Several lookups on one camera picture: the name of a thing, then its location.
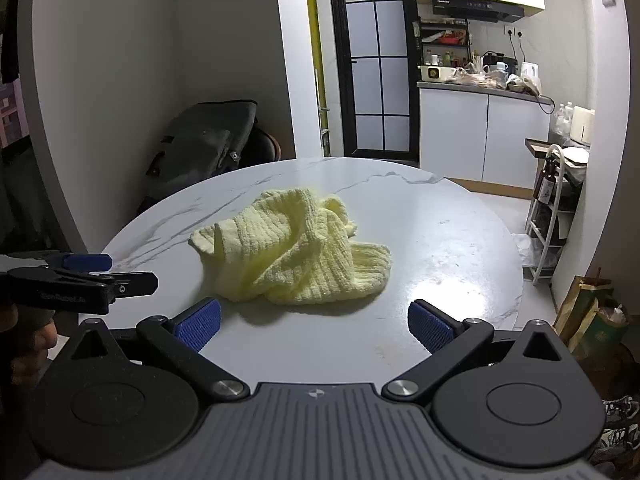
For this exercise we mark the black chair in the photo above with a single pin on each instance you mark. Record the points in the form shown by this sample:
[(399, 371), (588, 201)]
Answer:
[(261, 147)]

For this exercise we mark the white storage cart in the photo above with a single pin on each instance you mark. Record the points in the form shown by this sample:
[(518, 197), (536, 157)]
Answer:
[(550, 240)]

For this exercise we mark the black coffee maker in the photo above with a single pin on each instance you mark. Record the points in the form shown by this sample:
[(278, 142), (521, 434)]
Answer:
[(492, 56)]

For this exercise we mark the black spice rack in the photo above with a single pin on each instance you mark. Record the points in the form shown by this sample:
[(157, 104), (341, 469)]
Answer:
[(445, 35)]

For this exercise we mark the white electric cooking pot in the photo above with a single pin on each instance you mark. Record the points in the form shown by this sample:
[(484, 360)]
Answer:
[(436, 73)]

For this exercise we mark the grey backpack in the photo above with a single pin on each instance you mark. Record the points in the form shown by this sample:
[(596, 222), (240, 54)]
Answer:
[(200, 145)]

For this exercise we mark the clear plastic bottles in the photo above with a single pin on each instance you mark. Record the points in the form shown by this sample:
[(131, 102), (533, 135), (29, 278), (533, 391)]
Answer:
[(562, 117)]

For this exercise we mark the plastic bags of food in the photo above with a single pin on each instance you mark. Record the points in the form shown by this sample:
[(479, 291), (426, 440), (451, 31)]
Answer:
[(477, 79)]

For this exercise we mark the brown glass bottle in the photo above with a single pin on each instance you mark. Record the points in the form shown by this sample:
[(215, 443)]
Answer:
[(546, 185)]

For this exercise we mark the white kettle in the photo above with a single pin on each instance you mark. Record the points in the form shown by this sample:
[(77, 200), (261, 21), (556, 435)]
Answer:
[(529, 71)]

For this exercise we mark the pair of sneakers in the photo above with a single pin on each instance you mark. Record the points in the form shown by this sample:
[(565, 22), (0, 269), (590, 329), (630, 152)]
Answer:
[(617, 425)]

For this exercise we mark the yellow pipe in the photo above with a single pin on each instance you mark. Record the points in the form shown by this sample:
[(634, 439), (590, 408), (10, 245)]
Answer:
[(316, 60)]

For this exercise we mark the yellow knitted towel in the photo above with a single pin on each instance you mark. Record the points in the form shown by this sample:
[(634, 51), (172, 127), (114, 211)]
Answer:
[(300, 250)]

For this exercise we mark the person's left hand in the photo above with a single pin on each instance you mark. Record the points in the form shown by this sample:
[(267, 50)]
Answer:
[(34, 342)]

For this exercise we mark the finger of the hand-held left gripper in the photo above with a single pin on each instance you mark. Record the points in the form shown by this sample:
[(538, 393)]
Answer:
[(87, 262), (75, 290)]

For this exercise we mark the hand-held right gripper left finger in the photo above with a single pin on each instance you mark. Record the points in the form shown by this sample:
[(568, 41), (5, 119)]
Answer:
[(199, 324)]

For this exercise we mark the brown paper bag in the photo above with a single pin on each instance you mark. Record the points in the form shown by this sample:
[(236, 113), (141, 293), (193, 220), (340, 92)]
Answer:
[(590, 320)]

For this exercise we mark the cream countertop appliance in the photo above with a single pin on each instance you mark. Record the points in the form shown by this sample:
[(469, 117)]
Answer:
[(582, 124)]

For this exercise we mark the black range hood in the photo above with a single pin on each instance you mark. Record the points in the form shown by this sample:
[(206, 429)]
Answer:
[(475, 9)]

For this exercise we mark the black framed glass door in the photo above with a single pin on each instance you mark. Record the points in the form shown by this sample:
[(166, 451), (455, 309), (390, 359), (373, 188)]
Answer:
[(345, 60)]

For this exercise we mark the white lower cabinet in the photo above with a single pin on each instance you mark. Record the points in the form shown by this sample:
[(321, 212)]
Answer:
[(460, 135)]

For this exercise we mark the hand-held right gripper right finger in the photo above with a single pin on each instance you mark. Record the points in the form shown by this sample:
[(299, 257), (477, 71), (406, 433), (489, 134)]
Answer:
[(429, 325)]

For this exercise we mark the white wall outlet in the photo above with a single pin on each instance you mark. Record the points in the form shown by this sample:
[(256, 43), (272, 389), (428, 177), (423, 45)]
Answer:
[(515, 31)]

